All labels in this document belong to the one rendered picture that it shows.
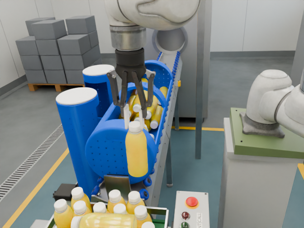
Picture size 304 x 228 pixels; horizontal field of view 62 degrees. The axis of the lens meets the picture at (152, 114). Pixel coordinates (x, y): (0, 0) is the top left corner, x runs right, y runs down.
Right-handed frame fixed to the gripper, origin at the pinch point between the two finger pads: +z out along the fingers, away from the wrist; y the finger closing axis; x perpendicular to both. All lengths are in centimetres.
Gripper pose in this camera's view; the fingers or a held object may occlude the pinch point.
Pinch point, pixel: (134, 117)
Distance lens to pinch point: 74.6
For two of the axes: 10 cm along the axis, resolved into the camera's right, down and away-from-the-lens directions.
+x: -1.6, 4.6, -8.8
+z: 0.3, 8.9, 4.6
